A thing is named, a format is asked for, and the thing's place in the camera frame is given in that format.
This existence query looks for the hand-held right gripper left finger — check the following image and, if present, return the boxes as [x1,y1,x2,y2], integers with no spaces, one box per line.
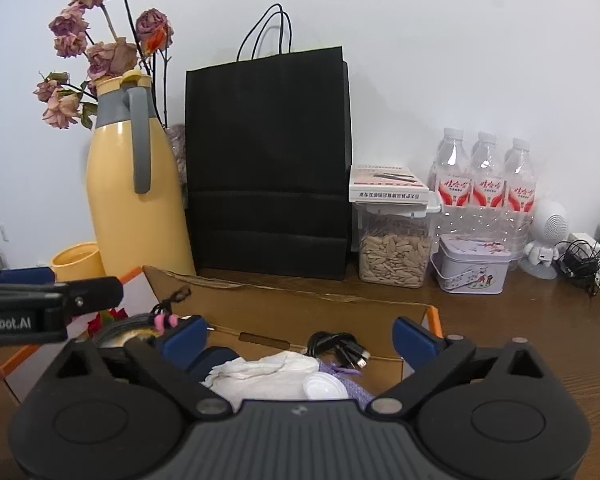
[55,316,231,418]

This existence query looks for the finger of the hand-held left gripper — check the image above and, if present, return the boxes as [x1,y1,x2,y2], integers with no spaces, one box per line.
[0,266,56,287]
[0,276,125,335]

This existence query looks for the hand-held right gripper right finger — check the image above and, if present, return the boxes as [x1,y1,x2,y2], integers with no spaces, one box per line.
[367,316,543,418]

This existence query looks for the red fabric rose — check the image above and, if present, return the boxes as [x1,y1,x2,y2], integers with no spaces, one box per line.
[86,309,129,337]

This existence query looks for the navy blue pouch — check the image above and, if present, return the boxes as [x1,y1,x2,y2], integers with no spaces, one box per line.
[186,346,242,382]

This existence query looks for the black braided cable coil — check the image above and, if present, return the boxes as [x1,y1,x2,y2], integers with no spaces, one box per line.
[96,286,193,348]

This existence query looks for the small black usb cable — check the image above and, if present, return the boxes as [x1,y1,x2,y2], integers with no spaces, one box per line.
[307,331,372,369]

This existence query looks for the purple knit cloth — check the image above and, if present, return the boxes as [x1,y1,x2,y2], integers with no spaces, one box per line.
[319,359,377,407]

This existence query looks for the white tissue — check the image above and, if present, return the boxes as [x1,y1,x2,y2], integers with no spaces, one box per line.
[201,351,322,402]

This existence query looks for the white bottle cap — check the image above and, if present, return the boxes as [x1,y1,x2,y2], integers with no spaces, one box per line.
[302,372,349,401]

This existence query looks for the red cardboard box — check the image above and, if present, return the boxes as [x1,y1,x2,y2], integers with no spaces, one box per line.
[0,265,444,406]

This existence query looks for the yellow mug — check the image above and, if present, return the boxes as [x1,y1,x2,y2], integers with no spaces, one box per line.
[49,242,106,282]

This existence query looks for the clear container of seeds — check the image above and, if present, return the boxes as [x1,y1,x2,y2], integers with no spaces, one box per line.
[357,195,442,289]

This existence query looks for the yellow thermos jug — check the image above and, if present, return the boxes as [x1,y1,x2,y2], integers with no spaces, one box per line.
[85,71,197,277]

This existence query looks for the pale printed tin box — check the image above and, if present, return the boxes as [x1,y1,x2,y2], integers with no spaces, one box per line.
[431,233,514,295]

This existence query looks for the flat white box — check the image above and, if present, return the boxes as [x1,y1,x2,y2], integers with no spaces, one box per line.
[349,164,431,206]

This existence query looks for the clear water bottle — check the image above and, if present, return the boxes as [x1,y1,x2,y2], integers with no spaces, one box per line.
[427,127,471,242]
[470,131,506,237]
[502,137,537,272]

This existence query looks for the white robot-shaped speaker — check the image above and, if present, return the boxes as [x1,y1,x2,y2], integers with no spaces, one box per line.
[522,200,571,281]

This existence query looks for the black paper bag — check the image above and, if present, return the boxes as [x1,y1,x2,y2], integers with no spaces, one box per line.
[184,4,354,282]

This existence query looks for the dried rose bouquet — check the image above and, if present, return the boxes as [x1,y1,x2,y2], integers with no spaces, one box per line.
[33,0,175,132]

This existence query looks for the black charger cable tangle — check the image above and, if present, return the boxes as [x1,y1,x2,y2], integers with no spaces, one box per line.
[556,239,600,297]

